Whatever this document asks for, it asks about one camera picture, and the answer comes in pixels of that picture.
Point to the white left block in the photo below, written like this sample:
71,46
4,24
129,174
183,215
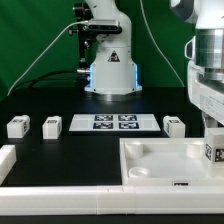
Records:
7,160

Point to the white marker plate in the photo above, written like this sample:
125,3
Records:
113,122

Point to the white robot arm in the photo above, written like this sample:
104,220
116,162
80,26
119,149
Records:
113,72

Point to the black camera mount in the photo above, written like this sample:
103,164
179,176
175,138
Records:
82,12

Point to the white square tabletop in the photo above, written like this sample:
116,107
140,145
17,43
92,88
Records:
167,162

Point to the white front rail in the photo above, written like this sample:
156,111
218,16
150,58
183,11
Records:
102,200

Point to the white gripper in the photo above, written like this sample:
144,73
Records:
205,78

